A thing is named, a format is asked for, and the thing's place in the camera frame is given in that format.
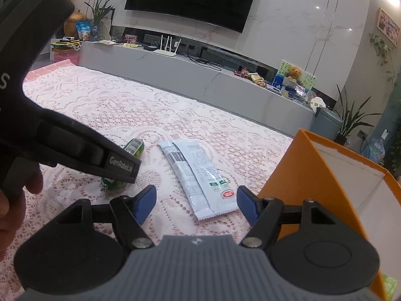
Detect grey pedal trash can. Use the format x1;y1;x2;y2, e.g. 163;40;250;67
313;107;343;138

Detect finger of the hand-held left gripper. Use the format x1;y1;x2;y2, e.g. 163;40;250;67
34;108;142;184

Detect pink basket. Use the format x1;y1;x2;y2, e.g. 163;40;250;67
54;51;80;66

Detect white round object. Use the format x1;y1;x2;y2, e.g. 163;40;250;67
309;97;326;112

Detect long-leaf plant in vase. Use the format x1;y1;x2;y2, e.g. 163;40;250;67
84;0;123;41

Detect long white snack packet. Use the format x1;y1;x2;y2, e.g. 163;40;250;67
157;139;236;221

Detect black cables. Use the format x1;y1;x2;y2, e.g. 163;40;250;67
188;55;223;69

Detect white router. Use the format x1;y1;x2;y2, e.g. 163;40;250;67
154;34;182;57

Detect green picture board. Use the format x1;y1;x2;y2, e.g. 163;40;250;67
276;60;315;96

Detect long-leaf potted plant black pot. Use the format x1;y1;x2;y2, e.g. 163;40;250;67
332;83;383;146

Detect golden gourd vase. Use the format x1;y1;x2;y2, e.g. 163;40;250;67
63;11;88;40

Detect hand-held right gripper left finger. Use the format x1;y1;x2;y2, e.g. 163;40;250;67
58;185;157;249

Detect light green snack packet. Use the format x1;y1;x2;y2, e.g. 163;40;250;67
380;274;398;300

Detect framed wall picture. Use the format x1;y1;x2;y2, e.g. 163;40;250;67
376;7;401;47

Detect brown teddy bear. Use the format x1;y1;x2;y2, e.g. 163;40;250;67
283;66;304;85

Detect narrow green snack packet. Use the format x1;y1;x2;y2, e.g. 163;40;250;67
99;138;145;192

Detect blue snack bag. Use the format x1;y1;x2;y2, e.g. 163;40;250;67
76;21;92;41

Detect pile of snack packets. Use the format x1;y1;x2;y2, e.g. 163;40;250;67
234;66;267;88

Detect person's left hand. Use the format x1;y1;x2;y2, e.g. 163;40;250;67
0;162;44;253

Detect blue water jug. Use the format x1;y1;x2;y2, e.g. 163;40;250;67
363;138;386;165

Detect hanging vine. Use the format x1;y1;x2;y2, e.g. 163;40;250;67
369;33;398;85

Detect orange cardboard box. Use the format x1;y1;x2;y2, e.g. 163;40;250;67
258;128;401;301

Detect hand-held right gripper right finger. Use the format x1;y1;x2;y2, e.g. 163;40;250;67
236;186;330;248

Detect grey marble tv console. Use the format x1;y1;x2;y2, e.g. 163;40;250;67
77;41;315;132

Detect stack of yellow black packets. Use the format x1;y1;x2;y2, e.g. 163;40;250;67
50;37;82;52

